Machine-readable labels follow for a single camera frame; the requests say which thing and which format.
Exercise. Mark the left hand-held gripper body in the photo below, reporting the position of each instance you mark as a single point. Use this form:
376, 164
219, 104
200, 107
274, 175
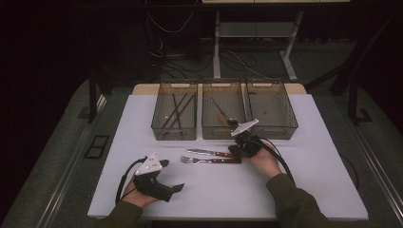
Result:
150, 186

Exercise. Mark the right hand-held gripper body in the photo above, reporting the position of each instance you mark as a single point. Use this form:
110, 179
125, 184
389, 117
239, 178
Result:
247, 147

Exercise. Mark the metal spoon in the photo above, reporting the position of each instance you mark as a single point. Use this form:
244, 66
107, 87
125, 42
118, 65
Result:
219, 107

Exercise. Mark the smoked plastic bin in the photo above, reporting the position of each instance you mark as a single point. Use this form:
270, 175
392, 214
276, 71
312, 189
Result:
271, 109
234, 101
160, 104

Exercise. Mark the brown chopstick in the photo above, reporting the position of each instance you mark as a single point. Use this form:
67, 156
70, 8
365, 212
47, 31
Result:
175, 110
181, 111

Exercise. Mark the person's left hand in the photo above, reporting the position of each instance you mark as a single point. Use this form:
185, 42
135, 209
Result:
133, 196

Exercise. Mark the person's right hand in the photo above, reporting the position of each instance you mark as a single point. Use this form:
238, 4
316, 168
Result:
266, 163

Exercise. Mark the white table cover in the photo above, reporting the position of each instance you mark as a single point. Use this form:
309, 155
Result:
221, 196

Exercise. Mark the black stand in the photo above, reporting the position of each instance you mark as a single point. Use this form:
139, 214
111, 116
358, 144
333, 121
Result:
92, 104
352, 104

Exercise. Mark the metal floor rail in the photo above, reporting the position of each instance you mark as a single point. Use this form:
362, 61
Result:
76, 158
380, 177

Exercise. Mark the white metal desk frame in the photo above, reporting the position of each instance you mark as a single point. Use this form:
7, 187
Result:
253, 29

